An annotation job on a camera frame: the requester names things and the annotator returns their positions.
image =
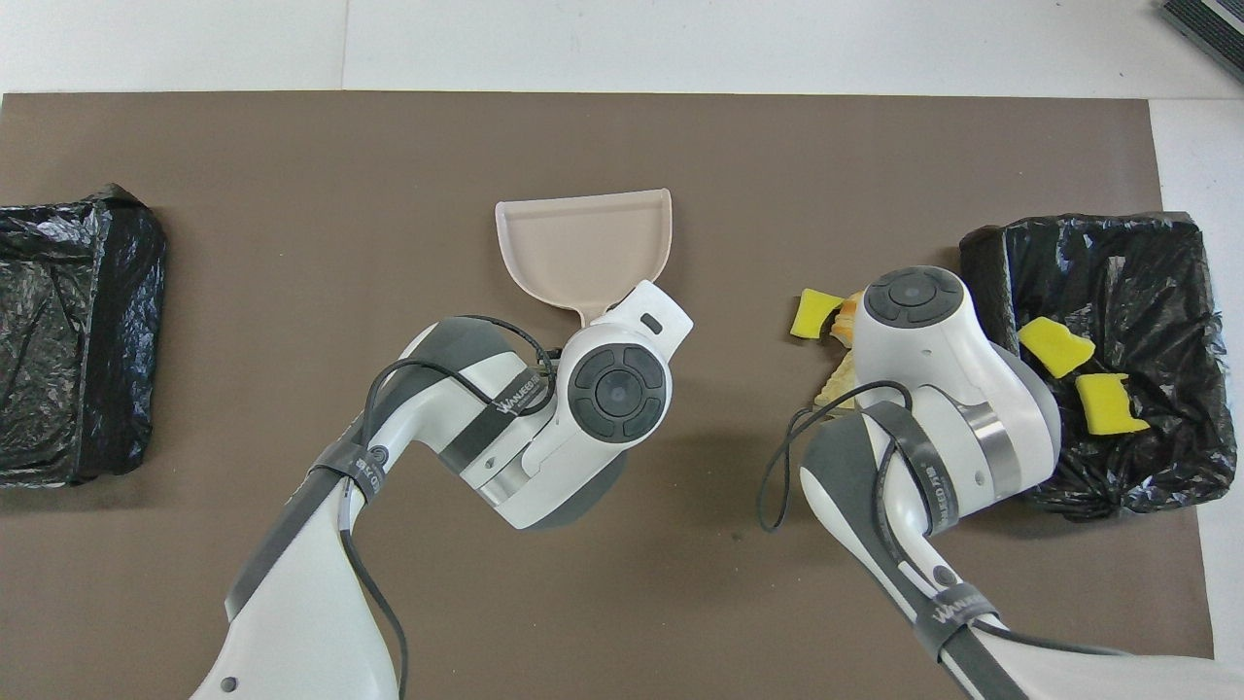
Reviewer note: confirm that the beige plastic dustpan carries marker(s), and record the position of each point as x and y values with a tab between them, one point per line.
583	243

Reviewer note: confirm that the small yellow sponge piece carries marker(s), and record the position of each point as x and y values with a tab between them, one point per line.
809	315

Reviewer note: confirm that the pale bread chunk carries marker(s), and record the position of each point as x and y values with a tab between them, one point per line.
841	374

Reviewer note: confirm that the striped bread roll piece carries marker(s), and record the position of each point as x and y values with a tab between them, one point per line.
844	326

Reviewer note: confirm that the green and yellow sponge piece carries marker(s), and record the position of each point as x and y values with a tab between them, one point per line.
1054	348

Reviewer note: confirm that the notched yellow sponge piece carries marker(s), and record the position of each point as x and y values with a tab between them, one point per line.
1108	406

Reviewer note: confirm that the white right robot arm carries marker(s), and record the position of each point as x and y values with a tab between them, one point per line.
933	369

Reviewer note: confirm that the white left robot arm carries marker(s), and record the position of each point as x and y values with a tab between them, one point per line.
544	457

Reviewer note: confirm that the bin lined with black bag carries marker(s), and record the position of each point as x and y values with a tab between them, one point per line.
87	408
1166	292

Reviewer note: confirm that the brown table mat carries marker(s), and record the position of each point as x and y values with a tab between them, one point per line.
700	603

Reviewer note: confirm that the grey ribbed device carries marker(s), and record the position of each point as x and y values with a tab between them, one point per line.
1215	24

